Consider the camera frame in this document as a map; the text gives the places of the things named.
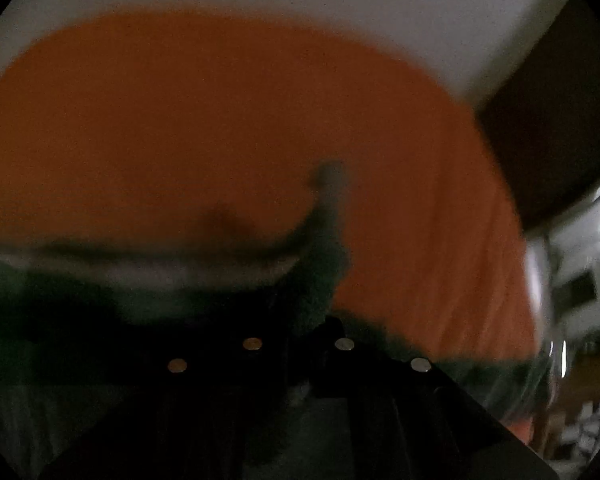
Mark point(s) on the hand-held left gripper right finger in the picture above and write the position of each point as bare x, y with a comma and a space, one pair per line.
351, 366

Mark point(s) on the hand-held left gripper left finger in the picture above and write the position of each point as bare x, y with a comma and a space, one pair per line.
250, 362

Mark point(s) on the dark green fleece garment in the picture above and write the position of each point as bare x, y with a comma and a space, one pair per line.
320, 275

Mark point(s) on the orange blanket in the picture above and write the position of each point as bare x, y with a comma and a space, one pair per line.
205, 125

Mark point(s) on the dark brown furniture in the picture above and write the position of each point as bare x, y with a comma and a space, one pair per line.
555, 110

